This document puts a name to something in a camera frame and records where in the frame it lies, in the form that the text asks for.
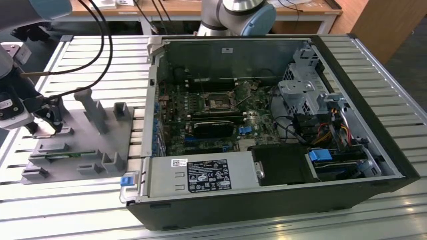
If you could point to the thin metal locking lever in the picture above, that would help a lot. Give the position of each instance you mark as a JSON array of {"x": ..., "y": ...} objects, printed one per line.
[{"x": 244, "y": 101}]

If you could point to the blue motherboard connector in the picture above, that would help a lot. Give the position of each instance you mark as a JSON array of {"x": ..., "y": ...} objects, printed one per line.
[{"x": 244, "y": 130}]

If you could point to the blue case latch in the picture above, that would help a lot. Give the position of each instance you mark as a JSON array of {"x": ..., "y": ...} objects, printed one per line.
[{"x": 127, "y": 181}]

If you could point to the CPU socket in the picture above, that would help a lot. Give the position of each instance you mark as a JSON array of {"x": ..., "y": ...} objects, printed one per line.
[{"x": 218, "y": 102}]

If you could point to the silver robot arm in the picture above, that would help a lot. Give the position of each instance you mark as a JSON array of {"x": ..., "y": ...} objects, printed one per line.
[{"x": 230, "y": 17}]

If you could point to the silver chipset heatsink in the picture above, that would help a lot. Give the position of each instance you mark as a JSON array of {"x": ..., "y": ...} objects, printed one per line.
[{"x": 247, "y": 145}]

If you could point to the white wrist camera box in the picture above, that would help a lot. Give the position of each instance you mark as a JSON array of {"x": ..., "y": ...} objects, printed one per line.
[{"x": 13, "y": 112}]

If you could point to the white case label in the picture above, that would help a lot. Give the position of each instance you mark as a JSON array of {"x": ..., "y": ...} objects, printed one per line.
[{"x": 227, "y": 50}]

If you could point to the black RAM slot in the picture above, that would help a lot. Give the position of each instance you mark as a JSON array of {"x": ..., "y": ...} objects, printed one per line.
[
  {"x": 216, "y": 116},
  {"x": 216, "y": 120}
]

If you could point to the wooden cabinet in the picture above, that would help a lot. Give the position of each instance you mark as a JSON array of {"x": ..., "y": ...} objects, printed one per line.
[{"x": 383, "y": 25}]

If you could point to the green RAM stick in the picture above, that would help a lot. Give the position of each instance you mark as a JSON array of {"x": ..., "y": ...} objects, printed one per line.
[{"x": 75, "y": 154}]

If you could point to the silver drive cage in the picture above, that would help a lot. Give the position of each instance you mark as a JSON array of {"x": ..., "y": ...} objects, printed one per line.
[{"x": 296, "y": 95}]

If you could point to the grey plastic parts rack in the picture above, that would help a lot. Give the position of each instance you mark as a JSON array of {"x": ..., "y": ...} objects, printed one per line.
[{"x": 83, "y": 145}]

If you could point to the silver green CPU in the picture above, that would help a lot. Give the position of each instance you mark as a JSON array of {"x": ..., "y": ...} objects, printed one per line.
[{"x": 44, "y": 136}]

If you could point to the wooden desk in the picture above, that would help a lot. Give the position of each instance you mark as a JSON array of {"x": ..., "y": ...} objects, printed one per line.
[{"x": 187, "y": 8}]

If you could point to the black PC case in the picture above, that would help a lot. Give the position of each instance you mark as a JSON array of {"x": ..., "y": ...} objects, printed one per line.
[{"x": 234, "y": 215}]

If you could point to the green motherboard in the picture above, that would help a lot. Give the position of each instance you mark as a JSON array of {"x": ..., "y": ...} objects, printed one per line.
[{"x": 260, "y": 120}]

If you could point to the black graphics card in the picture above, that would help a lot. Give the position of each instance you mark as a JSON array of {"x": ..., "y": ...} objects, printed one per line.
[{"x": 214, "y": 130}]

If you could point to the silver power supply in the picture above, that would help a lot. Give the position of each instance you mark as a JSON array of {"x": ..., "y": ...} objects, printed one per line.
[{"x": 160, "y": 180}]

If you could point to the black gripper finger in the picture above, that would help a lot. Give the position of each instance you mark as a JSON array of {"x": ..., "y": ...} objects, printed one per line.
[
  {"x": 56, "y": 117},
  {"x": 32, "y": 128}
]

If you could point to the hard disk in blue carrier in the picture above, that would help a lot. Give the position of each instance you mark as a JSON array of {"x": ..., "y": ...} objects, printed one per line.
[{"x": 320, "y": 156}]

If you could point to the black plastic shroud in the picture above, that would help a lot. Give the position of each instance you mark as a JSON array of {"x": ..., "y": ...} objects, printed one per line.
[{"x": 280, "y": 165}]

